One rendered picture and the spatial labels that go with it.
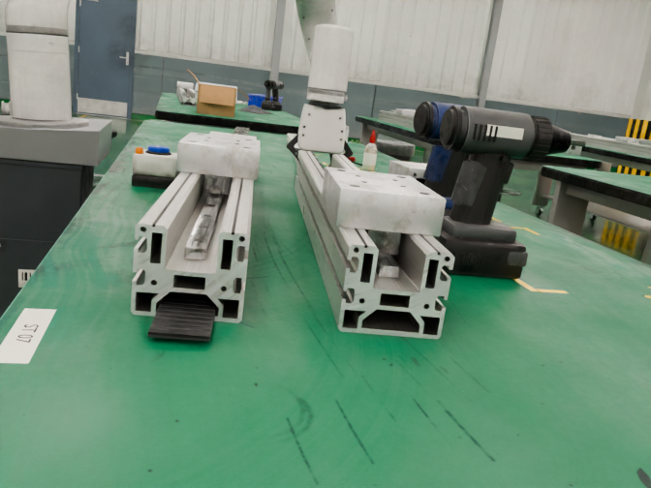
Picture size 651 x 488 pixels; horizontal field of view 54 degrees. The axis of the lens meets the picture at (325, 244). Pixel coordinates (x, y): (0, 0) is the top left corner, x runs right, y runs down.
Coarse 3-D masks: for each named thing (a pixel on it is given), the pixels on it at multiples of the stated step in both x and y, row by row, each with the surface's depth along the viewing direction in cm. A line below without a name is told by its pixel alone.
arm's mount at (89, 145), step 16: (0, 128) 129; (16, 128) 129; (32, 128) 130; (64, 128) 134; (80, 128) 136; (96, 128) 138; (0, 144) 129; (16, 144) 130; (32, 144) 131; (48, 144) 131; (64, 144) 132; (80, 144) 133; (96, 144) 133; (32, 160) 131; (48, 160) 132; (64, 160) 133; (80, 160) 133; (96, 160) 134
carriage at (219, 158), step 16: (192, 144) 86; (208, 144) 87; (224, 144) 89; (240, 144) 92; (256, 144) 95; (176, 160) 87; (192, 160) 87; (208, 160) 87; (224, 160) 87; (240, 160) 87; (256, 160) 88; (208, 176) 89; (224, 176) 89; (240, 176) 88; (256, 176) 88; (208, 192) 90; (224, 192) 90
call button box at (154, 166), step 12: (144, 156) 117; (156, 156) 118; (168, 156) 119; (144, 168) 118; (156, 168) 118; (168, 168) 118; (132, 180) 118; (144, 180) 118; (156, 180) 118; (168, 180) 119
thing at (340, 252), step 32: (320, 192) 87; (320, 224) 83; (320, 256) 80; (352, 256) 59; (384, 256) 67; (416, 256) 63; (448, 256) 60; (352, 288) 60; (384, 288) 60; (416, 288) 62; (448, 288) 60; (352, 320) 62; (384, 320) 63; (416, 320) 63
